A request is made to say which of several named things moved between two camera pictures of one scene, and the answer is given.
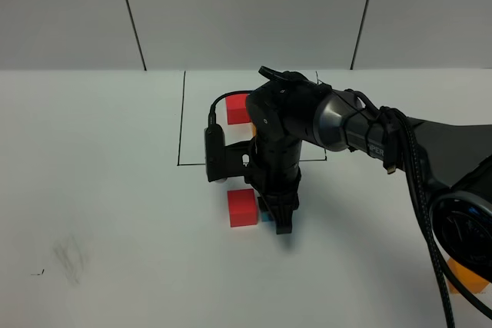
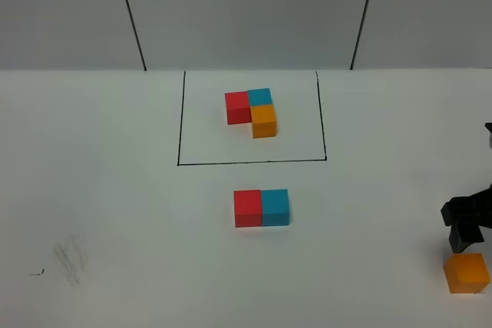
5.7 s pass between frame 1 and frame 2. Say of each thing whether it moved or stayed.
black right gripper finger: moved
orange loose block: stayed
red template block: stayed
